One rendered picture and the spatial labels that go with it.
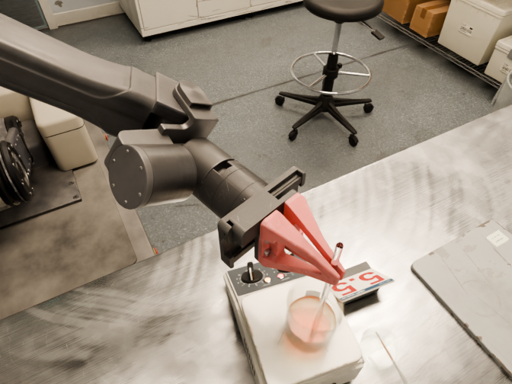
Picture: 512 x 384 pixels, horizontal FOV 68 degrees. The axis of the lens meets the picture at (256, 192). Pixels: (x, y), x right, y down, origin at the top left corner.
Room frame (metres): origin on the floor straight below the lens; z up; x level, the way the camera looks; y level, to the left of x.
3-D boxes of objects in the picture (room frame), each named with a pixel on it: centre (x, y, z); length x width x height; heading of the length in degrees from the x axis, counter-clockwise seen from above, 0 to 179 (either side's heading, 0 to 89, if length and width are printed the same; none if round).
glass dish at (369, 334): (0.19, -0.17, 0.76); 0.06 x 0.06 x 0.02
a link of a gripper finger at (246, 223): (0.19, -0.03, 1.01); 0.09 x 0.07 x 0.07; 45
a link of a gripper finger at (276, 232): (0.20, -0.05, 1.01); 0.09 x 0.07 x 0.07; 45
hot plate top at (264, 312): (0.19, -0.06, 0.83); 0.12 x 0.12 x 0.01; 19
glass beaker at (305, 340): (0.18, -0.07, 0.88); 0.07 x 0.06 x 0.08; 35
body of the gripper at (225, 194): (0.24, 0.01, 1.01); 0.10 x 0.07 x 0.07; 135
